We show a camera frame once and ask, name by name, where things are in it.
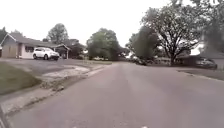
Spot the round green tree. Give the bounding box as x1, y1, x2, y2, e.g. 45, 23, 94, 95
86, 27, 124, 62

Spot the dark parked vehicle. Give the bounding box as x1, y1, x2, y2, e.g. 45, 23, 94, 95
133, 57, 148, 66

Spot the dark green tree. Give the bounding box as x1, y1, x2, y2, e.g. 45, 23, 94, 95
125, 26, 161, 62

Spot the grey asphalt road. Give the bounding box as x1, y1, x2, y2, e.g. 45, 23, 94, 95
6, 61, 224, 128

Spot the tall tree behind house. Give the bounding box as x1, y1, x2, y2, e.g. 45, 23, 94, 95
46, 22, 70, 45

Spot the white car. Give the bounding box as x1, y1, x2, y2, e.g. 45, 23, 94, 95
32, 47, 61, 61

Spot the large spreading tree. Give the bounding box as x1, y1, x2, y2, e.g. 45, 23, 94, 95
141, 2, 214, 67

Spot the grey driveway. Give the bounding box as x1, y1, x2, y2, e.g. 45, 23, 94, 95
0, 58, 101, 76

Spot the pale concrete kerb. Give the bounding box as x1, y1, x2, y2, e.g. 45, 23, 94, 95
0, 63, 113, 118

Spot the house with pale gable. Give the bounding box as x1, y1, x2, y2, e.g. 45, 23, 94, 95
176, 39, 224, 70

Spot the grass verge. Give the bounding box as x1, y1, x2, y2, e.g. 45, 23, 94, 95
178, 67, 224, 82

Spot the dark car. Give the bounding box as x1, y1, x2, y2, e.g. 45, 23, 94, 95
195, 57, 218, 70

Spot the low house with grey roof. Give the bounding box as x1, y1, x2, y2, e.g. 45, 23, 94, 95
0, 32, 86, 60

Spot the grass lawn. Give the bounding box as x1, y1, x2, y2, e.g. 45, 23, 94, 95
0, 61, 43, 96

